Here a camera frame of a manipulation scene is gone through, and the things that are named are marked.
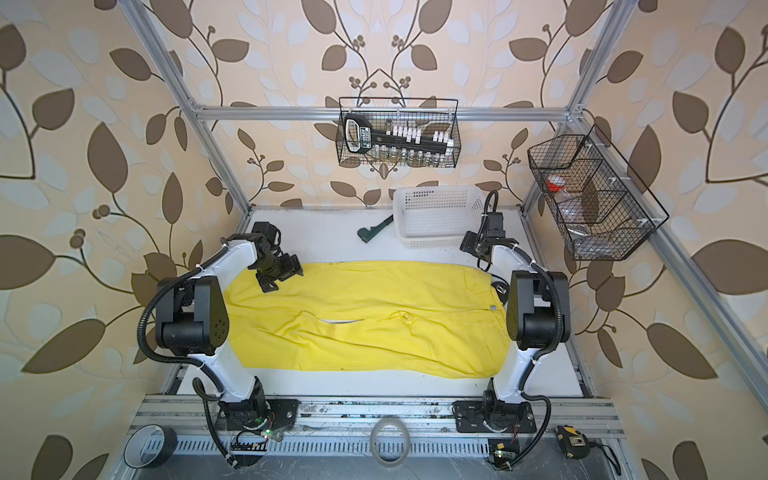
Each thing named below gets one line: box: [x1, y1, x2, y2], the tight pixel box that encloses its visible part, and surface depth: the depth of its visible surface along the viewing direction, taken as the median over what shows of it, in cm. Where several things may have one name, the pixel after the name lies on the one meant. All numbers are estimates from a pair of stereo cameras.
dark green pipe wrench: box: [357, 214, 394, 243], surface depth 114 cm
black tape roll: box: [123, 423, 178, 469], surface depth 71 cm
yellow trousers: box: [224, 261, 511, 378], surface depth 91 cm
